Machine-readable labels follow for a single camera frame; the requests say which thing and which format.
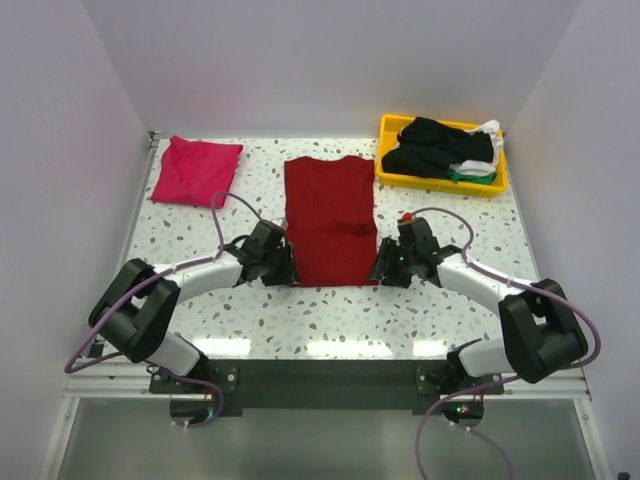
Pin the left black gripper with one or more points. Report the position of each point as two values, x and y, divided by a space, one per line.
287 272

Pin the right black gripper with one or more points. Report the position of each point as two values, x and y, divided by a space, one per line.
384 265

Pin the dark red t shirt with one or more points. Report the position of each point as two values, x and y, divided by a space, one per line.
329 212

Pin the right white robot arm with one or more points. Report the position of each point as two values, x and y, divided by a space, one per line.
540 333

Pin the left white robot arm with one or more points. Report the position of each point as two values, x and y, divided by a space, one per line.
135 312

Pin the green t shirt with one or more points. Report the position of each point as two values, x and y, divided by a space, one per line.
470 177

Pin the black t shirt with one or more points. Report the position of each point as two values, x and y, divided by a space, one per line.
425 148

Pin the white t shirt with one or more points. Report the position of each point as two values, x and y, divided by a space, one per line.
480 151

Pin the folded pink t shirt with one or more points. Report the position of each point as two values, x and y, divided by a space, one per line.
192 172

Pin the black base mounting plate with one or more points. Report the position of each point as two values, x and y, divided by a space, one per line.
412 385

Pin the aluminium frame rail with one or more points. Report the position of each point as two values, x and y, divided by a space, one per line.
118 378

